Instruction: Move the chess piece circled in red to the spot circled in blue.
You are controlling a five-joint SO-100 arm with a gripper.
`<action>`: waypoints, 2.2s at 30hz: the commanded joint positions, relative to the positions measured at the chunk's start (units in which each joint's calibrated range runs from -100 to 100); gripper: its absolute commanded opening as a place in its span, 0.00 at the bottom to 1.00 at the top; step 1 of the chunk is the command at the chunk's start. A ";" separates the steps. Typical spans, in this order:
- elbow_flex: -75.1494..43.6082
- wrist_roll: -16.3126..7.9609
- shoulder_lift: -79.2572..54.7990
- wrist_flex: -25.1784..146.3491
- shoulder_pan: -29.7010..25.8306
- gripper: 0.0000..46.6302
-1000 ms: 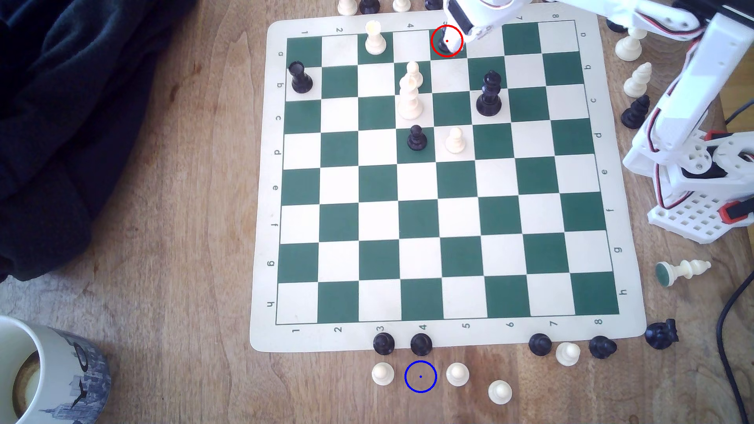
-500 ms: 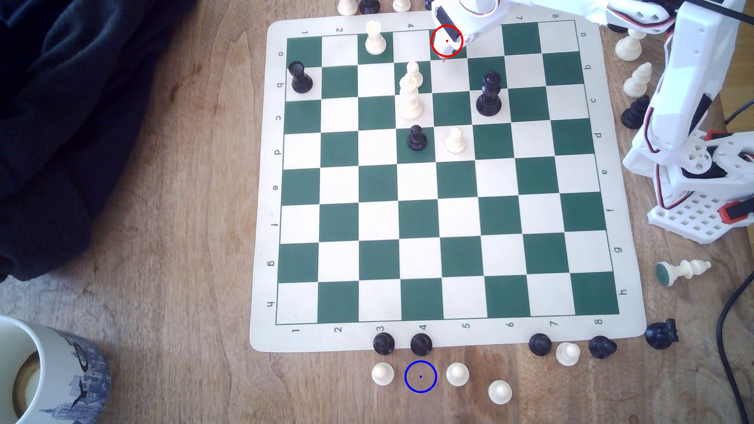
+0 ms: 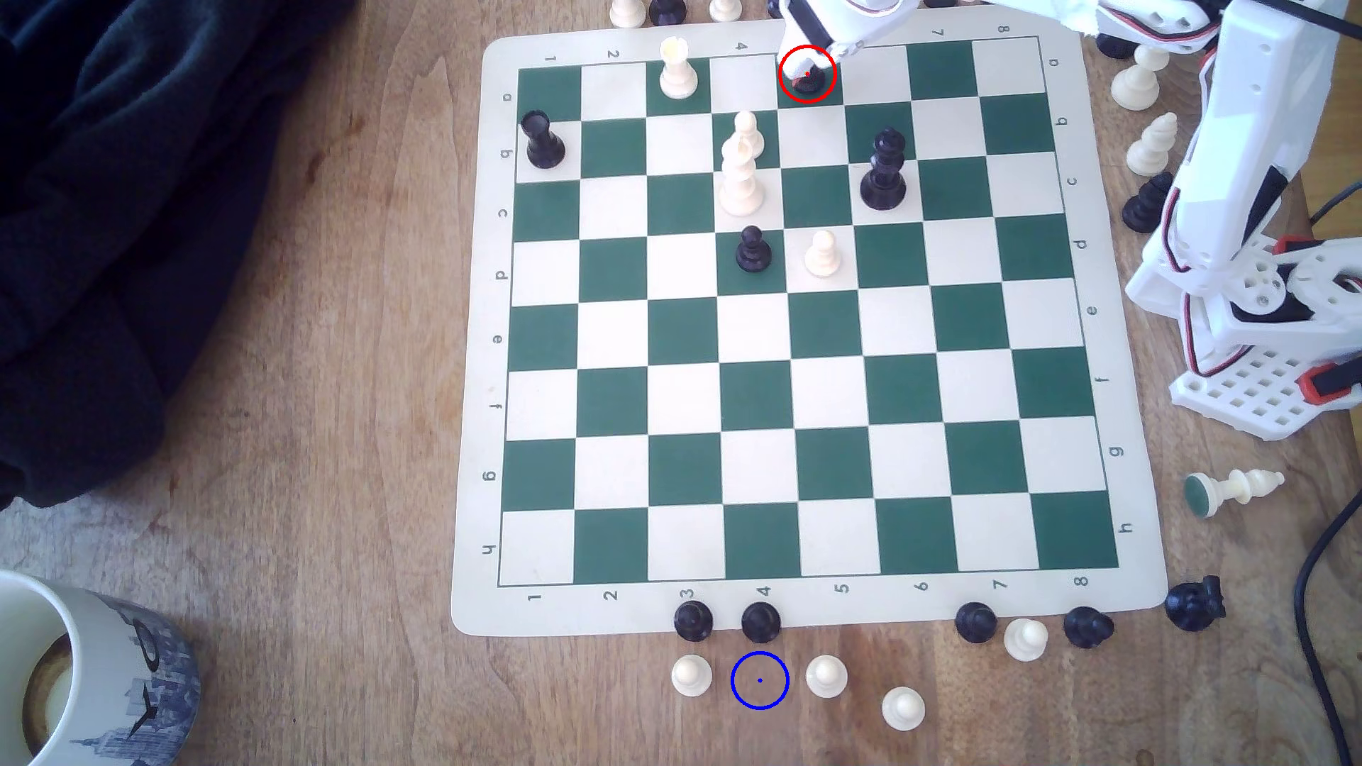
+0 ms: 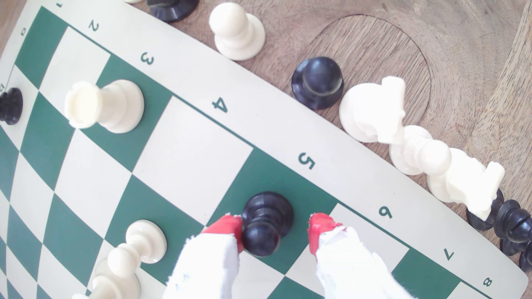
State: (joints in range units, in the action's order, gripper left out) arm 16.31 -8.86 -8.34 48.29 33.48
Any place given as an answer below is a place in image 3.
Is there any white queen right side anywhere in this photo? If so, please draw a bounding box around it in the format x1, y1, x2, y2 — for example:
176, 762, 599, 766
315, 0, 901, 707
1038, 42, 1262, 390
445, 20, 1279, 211
1111, 45, 1170, 112

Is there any black chess knight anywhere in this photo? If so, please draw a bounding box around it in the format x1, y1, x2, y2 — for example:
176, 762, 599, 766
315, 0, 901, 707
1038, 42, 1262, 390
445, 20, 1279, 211
1164, 577, 1227, 633

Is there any black chess bishop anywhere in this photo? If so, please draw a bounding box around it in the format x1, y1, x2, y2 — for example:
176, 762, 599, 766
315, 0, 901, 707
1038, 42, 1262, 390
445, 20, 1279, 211
1122, 171, 1176, 234

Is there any black camera cable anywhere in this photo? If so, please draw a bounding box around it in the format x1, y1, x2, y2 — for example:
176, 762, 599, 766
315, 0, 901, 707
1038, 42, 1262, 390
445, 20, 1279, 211
1224, 0, 1362, 29

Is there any thin black cable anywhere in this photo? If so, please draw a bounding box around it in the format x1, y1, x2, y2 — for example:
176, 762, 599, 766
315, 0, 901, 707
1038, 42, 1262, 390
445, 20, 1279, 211
1309, 181, 1362, 225

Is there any white chess rook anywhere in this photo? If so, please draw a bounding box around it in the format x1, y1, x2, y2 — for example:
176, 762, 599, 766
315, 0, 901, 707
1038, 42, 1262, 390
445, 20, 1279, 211
658, 36, 700, 101

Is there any white chess piece green felt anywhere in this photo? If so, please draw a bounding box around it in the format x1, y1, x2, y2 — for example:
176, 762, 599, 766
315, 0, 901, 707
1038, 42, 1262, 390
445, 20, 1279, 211
1183, 468, 1287, 521

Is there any black chess queen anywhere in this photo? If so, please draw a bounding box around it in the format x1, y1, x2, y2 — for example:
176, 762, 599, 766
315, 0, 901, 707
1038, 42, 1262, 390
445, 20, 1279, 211
860, 128, 909, 212

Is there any dark blue cloth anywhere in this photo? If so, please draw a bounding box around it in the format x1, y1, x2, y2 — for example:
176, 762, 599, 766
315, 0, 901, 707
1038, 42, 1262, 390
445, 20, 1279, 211
0, 0, 358, 510

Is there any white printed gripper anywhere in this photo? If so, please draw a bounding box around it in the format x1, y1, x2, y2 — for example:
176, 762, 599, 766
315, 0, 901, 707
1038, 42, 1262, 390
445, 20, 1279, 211
780, 0, 923, 61

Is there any white printed coffee mug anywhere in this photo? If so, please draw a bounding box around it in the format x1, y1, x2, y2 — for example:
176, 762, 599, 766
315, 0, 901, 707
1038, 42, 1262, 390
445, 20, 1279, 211
0, 569, 204, 766

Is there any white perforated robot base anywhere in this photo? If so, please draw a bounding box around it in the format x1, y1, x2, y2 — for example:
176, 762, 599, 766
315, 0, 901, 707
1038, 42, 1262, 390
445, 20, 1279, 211
1168, 338, 1362, 443

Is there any thick black cable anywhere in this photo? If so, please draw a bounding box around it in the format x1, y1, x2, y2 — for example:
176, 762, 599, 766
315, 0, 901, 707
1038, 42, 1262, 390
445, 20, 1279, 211
1292, 500, 1362, 766

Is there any red black white servo wire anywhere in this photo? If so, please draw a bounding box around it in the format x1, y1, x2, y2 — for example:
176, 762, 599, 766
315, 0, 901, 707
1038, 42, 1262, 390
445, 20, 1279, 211
1162, 43, 1236, 379

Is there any green white chess mat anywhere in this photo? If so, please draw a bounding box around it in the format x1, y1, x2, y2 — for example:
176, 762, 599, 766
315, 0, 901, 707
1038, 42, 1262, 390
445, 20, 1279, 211
451, 2, 1168, 638

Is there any white chess bishop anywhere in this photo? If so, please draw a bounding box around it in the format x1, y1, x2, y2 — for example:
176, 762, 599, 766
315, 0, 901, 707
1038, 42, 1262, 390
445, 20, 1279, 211
1126, 111, 1180, 178

